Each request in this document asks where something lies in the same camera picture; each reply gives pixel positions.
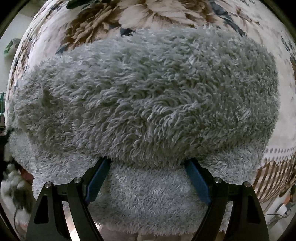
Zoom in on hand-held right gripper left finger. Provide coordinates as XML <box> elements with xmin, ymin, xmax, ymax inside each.
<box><xmin>25</xmin><ymin>158</ymin><xmax>112</xmax><ymax>241</ymax></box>

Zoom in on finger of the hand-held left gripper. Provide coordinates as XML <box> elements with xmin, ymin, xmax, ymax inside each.
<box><xmin>0</xmin><ymin>128</ymin><xmax>14</xmax><ymax>149</ymax></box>

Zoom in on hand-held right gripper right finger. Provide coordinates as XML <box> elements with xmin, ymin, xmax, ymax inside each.
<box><xmin>184</xmin><ymin>159</ymin><xmax>270</xmax><ymax>241</ymax></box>

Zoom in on grey fluffy pants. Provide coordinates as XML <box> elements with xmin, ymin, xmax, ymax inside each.
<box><xmin>8</xmin><ymin>25</ymin><xmax>282</xmax><ymax>235</ymax></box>

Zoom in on white fluffy cloth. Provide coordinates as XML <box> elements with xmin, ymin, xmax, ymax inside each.
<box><xmin>0</xmin><ymin>163</ymin><xmax>36</xmax><ymax>215</ymax></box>

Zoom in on person's plaid clothing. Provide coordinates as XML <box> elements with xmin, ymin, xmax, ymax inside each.
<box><xmin>99</xmin><ymin>228</ymin><xmax>197</xmax><ymax>241</ymax></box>

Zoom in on clear green-lidded plastic container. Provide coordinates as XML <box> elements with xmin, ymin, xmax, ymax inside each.
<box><xmin>4</xmin><ymin>38</ymin><xmax>19</xmax><ymax>56</ymax></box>

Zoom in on floral bed blanket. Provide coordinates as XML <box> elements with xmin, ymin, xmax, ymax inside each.
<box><xmin>6</xmin><ymin>0</ymin><xmax>296</xmax><ymax>202</ymax></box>

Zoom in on tangled cables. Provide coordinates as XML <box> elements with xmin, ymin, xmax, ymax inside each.
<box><xmin>265</xmin><ymin>194</ymin><xmax>295</xmax><ymax>226</ymax></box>

